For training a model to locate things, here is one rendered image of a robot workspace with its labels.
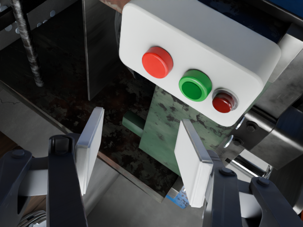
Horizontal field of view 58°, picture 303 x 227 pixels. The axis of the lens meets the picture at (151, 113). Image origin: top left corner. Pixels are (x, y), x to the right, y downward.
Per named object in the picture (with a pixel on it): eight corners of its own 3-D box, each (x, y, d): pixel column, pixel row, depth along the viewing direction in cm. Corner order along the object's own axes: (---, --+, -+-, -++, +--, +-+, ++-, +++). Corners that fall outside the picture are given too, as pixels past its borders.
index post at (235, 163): (227, 164, 69) (261, 187, 67) (232, 159, 66) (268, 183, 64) (231, 156, 70) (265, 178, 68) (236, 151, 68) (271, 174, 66)
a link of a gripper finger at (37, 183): (64, 203, 13) (-1, 197, 13) (84, 155, 18) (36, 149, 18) (66, 175, 13) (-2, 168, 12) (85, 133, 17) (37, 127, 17)
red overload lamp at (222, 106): (204, 106, 24) (227, 121, 24) (213, 90, 22) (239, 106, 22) (209, 98, 25) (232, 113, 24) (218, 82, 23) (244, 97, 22)
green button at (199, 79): (174, 91, 25) (200, 107, 24) (182, 71, 23) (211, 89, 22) (181, 83, 26) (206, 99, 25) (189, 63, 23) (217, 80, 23)
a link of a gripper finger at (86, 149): (84, 197, 15) (70, 195, 15) (100, 143, 22) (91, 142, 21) (89, 147, 14) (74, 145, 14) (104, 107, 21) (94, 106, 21)
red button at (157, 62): (139, 69, 26) (163, 84, 25) (142, 47, 23) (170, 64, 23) (146, 61, 26) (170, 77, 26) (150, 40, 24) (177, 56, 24)
